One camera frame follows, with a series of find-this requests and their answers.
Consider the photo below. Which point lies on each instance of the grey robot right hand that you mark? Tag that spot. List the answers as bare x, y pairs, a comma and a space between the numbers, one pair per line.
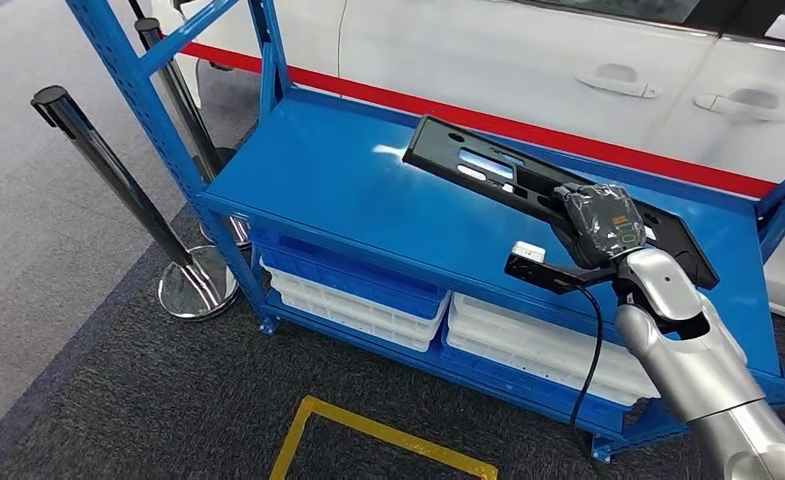
600, 222

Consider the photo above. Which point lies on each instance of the black plastic panel part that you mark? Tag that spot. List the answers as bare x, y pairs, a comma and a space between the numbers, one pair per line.
445, 152

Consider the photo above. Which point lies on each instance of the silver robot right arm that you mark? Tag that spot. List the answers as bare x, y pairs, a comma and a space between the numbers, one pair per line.
697, 371

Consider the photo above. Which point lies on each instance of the blue metal shelf rack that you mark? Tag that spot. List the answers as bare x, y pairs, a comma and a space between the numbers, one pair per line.
312, 166

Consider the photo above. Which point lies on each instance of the white plastic tray stack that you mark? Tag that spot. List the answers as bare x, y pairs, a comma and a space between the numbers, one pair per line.
531, 344
352, 318

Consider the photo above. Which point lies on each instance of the white car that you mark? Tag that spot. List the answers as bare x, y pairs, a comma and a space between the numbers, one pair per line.
498, 53

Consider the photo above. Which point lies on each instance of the red barrier belt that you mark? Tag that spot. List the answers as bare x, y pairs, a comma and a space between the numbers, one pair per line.
432, 112

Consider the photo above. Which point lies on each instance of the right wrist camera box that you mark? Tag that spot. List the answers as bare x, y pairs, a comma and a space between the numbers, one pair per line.
531, 268

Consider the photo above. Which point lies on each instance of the chrome stanchion post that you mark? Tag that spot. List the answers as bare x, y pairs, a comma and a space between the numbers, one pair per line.
180, 99
120, 180

